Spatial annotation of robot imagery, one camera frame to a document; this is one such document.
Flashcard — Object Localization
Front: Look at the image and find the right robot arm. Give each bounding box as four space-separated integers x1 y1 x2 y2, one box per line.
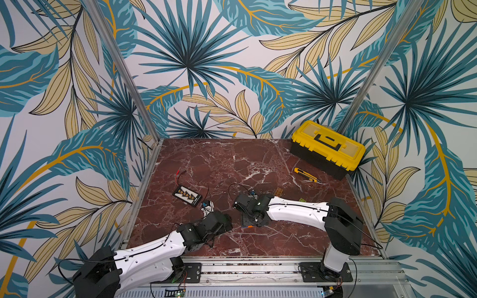
234 194 363 275

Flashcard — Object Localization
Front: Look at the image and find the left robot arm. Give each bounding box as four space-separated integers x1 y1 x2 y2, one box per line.
72 211 232 298

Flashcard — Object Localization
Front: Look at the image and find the tan 2x4 lego brick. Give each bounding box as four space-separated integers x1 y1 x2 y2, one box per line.
274 187 283 197

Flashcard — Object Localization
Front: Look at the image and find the black charging board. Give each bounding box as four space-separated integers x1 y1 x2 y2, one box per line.
172 185 202 207

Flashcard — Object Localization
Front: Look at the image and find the yellow utility knife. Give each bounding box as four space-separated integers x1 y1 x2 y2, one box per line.
293 167 319 183

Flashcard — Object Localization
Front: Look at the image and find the yellow black toolbox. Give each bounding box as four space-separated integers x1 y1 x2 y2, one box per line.
290 120 366 180

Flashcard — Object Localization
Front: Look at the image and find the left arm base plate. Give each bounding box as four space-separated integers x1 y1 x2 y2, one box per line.
160 263 202 285

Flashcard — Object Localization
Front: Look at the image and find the aluminium front rail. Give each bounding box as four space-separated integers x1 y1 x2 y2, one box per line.
85 256 411 298

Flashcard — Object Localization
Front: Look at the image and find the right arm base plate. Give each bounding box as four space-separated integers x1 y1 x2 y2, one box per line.
298 261 354 283

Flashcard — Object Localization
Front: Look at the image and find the left aluminium frame post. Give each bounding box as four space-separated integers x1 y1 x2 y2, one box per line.
83 0 161 144

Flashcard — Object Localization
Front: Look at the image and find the aluminium frame post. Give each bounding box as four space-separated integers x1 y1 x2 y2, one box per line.
337 0 424 135
83 0 161 144

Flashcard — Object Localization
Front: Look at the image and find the right aluminium frame post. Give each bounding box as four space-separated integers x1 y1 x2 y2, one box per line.
337 0 424 135

